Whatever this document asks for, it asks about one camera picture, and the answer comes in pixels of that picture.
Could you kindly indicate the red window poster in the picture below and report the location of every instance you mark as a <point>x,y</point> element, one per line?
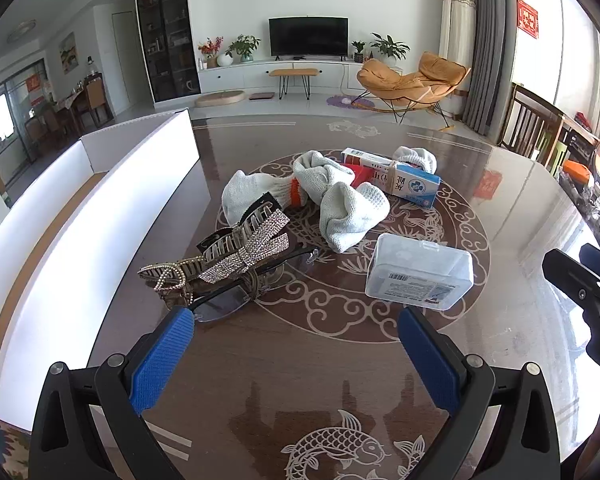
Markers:
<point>35,84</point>

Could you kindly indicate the black frame glasses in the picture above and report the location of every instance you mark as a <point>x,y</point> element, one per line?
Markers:
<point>220,307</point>

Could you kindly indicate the orange lounge chair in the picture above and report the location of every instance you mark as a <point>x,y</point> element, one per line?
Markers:
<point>395,82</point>

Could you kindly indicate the rhinestone bow hair claw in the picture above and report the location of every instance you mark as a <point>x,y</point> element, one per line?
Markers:
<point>252,247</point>

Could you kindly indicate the red snack packet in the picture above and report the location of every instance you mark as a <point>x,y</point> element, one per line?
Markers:
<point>360,175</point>

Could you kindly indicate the wooden bench with metal legs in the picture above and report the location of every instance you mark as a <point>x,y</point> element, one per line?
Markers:
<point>292,72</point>

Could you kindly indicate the white cardboard box container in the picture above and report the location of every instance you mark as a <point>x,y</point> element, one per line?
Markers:
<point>130,195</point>

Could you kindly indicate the framed wall painting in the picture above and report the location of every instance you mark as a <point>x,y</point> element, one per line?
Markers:
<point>67,51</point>

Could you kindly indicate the small potted plant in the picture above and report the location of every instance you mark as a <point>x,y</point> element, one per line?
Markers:
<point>358,50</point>

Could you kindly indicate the white television cabinet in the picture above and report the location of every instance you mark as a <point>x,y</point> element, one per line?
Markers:
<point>240,76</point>

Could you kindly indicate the black television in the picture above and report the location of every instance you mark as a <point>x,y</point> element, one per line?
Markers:
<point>309,36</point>

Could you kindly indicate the blue and white carton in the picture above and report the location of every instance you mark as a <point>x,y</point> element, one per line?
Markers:
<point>417,187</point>

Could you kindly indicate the red flower plant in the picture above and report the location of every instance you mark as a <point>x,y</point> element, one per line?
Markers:
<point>211,49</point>

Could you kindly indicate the red wall hanging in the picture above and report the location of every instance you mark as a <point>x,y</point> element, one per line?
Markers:
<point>528,17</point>

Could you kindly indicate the round ceiling lamp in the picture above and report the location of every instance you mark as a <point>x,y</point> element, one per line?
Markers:
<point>21,31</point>

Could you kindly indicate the green potted plant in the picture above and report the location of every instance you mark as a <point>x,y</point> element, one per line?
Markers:
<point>243,46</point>

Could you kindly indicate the round beige floor cushion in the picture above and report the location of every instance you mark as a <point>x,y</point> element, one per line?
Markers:
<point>220,98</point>

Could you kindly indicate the brown dining chair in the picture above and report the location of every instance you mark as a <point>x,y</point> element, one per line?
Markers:
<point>97,100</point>

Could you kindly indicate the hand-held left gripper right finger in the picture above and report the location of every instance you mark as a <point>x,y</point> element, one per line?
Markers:
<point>427,355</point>

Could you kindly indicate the large leafy potted plant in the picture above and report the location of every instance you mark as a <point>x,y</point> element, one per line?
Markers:
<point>390,46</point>

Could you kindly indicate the purple floor mat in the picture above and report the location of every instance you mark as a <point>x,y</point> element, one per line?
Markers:
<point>350,101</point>

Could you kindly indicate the floral patterned cloth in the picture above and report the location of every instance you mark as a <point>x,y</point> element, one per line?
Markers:
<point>2,445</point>

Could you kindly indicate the white round vase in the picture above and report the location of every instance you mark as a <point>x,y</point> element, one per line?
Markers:
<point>223,60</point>

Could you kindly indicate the orange box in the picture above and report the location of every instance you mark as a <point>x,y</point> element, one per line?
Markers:
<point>577,172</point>

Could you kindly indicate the clear plastic box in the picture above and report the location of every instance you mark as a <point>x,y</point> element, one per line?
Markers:
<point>420,270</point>

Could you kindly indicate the white knit glove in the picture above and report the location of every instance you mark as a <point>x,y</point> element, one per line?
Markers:
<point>245,192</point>
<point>350,215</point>
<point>420,156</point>

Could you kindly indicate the dark wooden chair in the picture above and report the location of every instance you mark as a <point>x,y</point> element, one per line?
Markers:
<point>530,120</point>

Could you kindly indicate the gold rhinestone hair clip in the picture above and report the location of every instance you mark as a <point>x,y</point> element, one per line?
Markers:
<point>172,271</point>

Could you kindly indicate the dark glass display cabinet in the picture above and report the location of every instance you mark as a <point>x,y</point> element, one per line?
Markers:
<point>167,35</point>

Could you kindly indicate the grey curtain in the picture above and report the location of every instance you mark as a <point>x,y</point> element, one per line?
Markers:
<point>490,50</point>

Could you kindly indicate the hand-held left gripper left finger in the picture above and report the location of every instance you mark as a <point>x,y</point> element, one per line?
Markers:
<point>162,355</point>

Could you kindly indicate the flat bathroom scale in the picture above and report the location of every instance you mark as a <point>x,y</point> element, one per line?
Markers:
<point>261,95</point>

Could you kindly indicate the covered standing air conditioner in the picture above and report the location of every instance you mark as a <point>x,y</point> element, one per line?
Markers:
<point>457,15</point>

